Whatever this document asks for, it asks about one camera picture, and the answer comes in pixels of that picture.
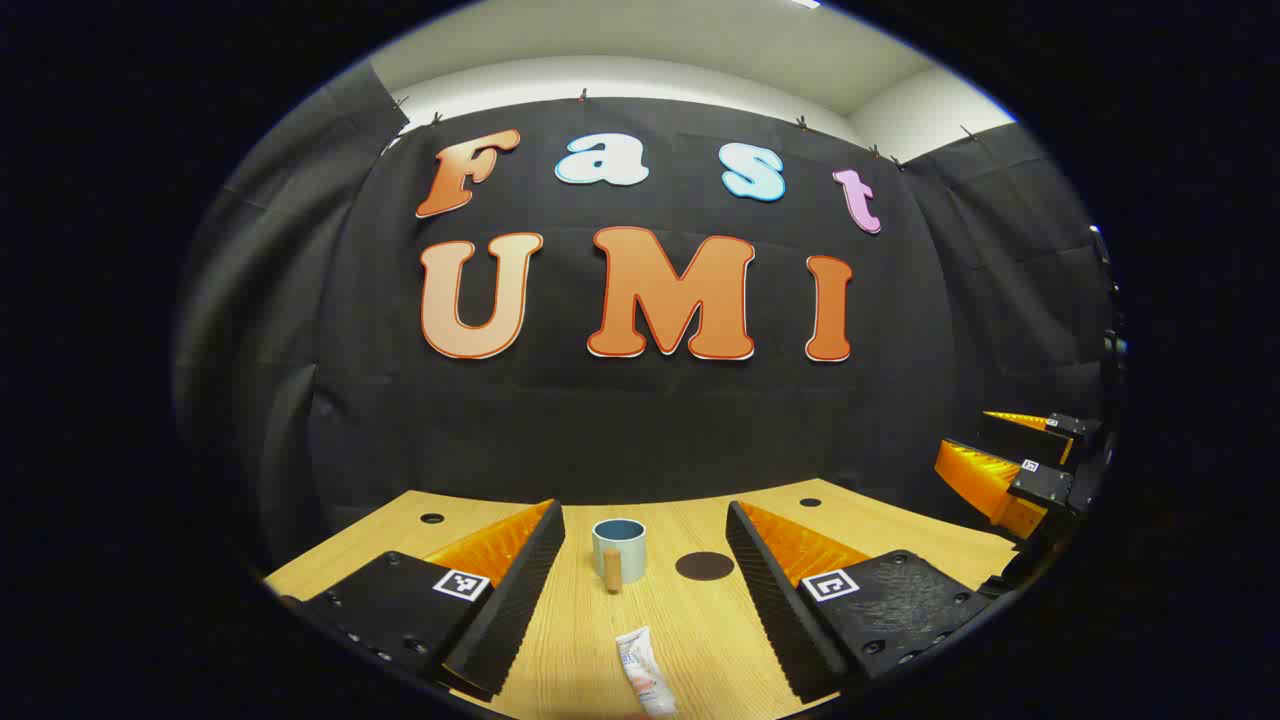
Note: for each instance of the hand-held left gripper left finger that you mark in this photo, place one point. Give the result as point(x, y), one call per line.
point(515, 620)

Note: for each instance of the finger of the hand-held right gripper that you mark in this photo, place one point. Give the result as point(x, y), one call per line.
point(1020, 437)
point(1040, 487)

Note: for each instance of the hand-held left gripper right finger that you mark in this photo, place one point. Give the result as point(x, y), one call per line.
point(775, 620)

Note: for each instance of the dark round coaster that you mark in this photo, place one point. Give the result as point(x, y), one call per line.
point(705, 566)

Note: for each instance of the white toothpaste tube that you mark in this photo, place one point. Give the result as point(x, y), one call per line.
point(642, 670)

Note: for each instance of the wooden desktop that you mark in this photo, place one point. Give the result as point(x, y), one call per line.
point(690, 620)

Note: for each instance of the black backdrop cloth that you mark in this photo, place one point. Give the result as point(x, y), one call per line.
point(640, 420)

